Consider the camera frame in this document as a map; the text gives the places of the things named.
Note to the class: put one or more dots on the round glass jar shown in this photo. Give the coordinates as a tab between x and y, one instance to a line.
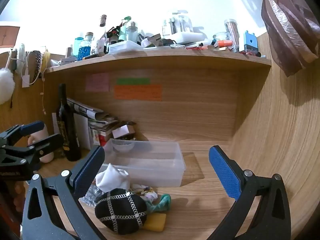
222	37

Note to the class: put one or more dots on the white fluffy pompom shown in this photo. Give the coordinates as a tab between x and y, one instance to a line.
5	86

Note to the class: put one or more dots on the clear plastic storage box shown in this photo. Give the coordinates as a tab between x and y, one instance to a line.
155	165

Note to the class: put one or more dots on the blue block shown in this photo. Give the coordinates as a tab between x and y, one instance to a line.
250	42

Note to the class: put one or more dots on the green cloth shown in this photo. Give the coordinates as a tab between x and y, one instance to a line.
162	203

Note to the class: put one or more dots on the red and white box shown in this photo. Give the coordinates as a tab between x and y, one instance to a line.
100	136

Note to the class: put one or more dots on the small cardboard box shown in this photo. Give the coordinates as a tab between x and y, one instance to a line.
122	131

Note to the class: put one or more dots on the clear plastic bag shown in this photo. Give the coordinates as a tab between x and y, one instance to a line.
91	195

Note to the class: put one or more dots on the white plastic container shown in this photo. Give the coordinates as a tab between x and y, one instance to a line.
125	47

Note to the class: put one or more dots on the clear glass bottle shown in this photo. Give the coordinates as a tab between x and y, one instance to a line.
132	32

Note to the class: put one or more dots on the white upright book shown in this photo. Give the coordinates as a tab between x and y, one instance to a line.
82	130

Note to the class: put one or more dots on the brown hanging curtain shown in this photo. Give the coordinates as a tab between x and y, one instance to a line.
287	25

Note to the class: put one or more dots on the tall jar of brown sticks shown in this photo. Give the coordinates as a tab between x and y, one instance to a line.
232	30

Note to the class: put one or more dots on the orange sticky note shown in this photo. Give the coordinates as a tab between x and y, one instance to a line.
137	93

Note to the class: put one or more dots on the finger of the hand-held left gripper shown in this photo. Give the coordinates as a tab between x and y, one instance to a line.
32	126
47	143

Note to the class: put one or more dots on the flat white box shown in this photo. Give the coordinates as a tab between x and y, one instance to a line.
188	37

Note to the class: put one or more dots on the black studded headband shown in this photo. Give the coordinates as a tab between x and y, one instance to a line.
36	65

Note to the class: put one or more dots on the teal bottle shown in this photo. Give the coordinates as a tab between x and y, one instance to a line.
78	45

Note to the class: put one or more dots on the green pump bottle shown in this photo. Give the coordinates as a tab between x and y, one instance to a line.
123	31

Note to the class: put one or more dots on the brown capped clear bottle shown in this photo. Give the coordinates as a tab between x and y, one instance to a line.
103	22

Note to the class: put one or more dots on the black studded pouch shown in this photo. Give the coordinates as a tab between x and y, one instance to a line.
120	212

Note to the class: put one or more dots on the stack of newspapers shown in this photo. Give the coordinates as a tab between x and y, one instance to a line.
97	116

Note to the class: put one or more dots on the clear cosmetic organiser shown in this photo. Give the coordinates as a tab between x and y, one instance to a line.
178	23

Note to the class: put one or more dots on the small patterned cloth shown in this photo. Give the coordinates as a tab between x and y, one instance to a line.
148	192

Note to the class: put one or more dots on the brown cardboard box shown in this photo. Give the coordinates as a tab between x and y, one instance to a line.
8	36

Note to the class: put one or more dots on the bottle of blue beads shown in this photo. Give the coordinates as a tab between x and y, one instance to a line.
85	48

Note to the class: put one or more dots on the white paper tag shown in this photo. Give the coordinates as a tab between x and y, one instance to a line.
25	81

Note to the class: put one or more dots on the white sock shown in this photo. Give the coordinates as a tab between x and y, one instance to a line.
112	177

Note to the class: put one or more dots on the orange tube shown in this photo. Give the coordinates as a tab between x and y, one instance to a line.
225	43

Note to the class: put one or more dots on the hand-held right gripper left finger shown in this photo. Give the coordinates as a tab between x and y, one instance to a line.
87	172

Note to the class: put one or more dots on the open cardboard packet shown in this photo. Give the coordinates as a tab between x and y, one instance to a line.
155	40

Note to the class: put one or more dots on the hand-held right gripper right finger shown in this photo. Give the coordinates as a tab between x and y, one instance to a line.
225	175

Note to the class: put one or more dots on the wooden shelf board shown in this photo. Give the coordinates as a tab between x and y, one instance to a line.
150	61

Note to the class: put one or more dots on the dark wine bottle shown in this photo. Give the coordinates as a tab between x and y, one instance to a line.
67	130

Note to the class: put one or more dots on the white bowl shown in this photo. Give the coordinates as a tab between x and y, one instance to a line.
122	147

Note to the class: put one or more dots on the yellow sponge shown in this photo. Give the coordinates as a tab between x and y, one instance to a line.
155	222

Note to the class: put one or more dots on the pink sticky note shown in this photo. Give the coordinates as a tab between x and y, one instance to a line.
97	82

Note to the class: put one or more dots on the pale pink rounded object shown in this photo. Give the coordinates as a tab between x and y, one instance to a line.
48	156

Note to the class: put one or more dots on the green sticky note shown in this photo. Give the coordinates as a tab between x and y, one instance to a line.
133	81

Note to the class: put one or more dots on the yellow headband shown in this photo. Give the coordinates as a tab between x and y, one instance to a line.
45	60

